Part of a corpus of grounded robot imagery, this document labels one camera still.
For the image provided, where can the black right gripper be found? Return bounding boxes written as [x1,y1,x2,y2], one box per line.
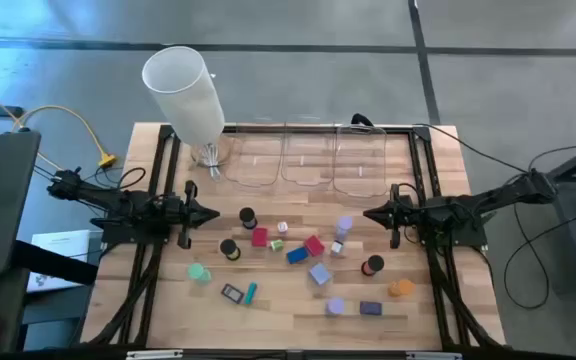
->
[362,183,424,250]

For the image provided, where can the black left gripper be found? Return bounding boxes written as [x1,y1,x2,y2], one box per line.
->
[162,180,221,250]

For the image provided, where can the lavender hourglass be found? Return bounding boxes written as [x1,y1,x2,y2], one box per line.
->
[325,296,346,317]
[334,215,354,243]

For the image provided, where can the black hourglass yellow sand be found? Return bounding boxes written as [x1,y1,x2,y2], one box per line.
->
[219,238,242,262]

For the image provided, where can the black hourglass blue sand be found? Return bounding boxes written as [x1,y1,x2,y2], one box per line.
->
[238,206,259,231]

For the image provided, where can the black hourglass red sand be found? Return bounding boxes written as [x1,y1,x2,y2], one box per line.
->
[360,254,386,277]

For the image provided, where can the orange hourglass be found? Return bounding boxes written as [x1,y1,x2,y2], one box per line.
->
[387,278,417,298]

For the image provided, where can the lavender rectangular box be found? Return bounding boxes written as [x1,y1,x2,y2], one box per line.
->
[308,262,333,287]

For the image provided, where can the clear plastic bin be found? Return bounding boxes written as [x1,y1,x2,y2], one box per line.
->
[223,124,285,189]
[332,125,388,198]
[281,119,338,187]

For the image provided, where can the mint green hourglass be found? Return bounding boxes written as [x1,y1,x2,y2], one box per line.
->
[186,262,213,286]

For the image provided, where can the blue rectangular box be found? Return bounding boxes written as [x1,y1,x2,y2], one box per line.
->
[286,246,310,265]

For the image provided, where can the white cylinder shade lamp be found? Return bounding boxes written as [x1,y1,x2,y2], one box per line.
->
[141,45,234,171]

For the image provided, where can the white paper booklet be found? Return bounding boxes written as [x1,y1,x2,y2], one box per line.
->
[26,229,93,294]

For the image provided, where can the white lamp cable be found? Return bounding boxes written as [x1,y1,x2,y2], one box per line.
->
[200,143,223,181]

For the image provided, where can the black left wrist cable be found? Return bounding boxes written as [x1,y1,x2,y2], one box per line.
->
[95,167,147,190]

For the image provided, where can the black aluminium table frame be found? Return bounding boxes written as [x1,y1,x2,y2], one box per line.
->
[80,123,507,360]

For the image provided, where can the yellow extension cable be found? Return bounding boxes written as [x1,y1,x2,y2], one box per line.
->
[11,104,118,169]

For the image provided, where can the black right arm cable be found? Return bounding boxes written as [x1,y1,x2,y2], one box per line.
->
[412,122,537,176]

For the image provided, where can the black floor cable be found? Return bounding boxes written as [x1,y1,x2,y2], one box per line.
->
[503,202,576,310]

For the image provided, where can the silver metal bracket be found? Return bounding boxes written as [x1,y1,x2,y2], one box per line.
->
[125,349,184,360]
[406,351,464,360]

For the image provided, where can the black stand cable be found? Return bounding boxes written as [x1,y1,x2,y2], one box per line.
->
[526,142,576,174]

